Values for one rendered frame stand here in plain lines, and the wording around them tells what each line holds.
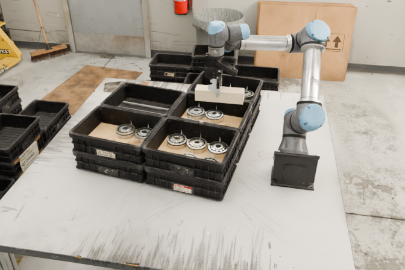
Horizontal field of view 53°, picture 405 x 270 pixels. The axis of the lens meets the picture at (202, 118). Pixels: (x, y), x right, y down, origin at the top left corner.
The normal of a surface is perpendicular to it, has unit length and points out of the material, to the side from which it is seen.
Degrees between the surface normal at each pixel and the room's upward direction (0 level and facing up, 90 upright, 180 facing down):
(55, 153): 0
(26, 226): 0
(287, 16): 81
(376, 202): 0
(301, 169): 90
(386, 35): 90
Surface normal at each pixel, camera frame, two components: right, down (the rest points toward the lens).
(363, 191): 0.00, -0.85
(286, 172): -0.18, 0.51
